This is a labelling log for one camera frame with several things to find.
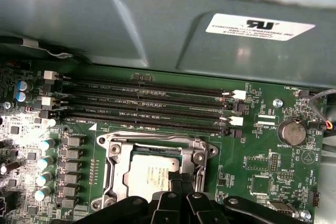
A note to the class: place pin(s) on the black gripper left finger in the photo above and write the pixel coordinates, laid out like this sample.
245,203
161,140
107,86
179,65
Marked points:
165,208

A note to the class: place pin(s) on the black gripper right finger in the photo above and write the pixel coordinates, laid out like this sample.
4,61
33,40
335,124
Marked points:
199,208

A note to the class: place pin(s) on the metal socket locking lever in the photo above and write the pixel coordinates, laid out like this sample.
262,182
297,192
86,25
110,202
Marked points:
109,174
202,179

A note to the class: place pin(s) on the silver CPU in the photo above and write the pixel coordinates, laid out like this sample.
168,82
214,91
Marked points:
147,176

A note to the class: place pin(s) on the metal socket cover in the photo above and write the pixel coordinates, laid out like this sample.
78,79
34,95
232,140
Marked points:
119,179

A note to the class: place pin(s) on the black RAM slot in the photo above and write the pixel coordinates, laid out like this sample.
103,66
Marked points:
157,113
157,100
157,125
157,87

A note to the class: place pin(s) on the CPU socket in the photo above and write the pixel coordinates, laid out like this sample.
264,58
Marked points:
103,138

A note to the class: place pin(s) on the green motherboard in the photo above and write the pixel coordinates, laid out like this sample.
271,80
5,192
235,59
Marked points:
236,155

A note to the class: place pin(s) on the black square chip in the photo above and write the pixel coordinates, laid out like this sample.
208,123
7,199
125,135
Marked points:
260,185

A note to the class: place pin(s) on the silver internal USB port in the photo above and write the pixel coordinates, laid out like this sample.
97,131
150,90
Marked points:
281,208

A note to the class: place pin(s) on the small white connector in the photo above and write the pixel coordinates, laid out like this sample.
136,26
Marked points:
240,94
47,102
237,121
50,75

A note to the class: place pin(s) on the grey square choke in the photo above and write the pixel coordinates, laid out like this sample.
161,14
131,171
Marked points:
71,153
68,190
72,140
69,166
68,178
67,203

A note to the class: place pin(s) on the silver board screw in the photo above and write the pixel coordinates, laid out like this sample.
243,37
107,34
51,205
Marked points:
277,102
6,105
305,214

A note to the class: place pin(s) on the coin battery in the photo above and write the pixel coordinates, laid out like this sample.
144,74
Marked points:
292,131

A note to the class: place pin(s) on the silver teal capacitor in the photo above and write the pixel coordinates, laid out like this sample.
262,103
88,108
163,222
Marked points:
46,161
43,179
48,144
42,193

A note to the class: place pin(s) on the black fan connector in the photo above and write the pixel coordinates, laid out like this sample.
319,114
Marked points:
304,93

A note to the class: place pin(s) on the blue capacitor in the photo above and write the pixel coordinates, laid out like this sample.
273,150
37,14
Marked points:
22,86
22,96

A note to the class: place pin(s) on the black PC case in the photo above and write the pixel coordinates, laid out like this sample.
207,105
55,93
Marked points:
157,24

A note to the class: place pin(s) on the white case label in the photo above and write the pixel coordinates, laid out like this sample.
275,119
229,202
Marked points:
260,27

